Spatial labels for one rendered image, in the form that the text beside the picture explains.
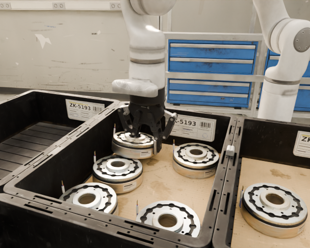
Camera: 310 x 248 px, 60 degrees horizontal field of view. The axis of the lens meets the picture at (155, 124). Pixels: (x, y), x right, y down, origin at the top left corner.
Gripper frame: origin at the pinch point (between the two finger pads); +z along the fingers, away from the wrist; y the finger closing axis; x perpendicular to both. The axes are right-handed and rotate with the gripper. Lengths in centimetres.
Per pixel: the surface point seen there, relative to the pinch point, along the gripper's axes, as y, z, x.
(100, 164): 6.4, 1.3, 9.6
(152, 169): -2.7, 4.2, 3.1
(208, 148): -13.3, 1.0, -5.4
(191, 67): 32, 22, -175
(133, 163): 0.5, 1.5, 6.2
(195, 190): -13.3, 4.0, 6.7
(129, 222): -9.5, -5.7, 27.9
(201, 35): 26, -5, -174
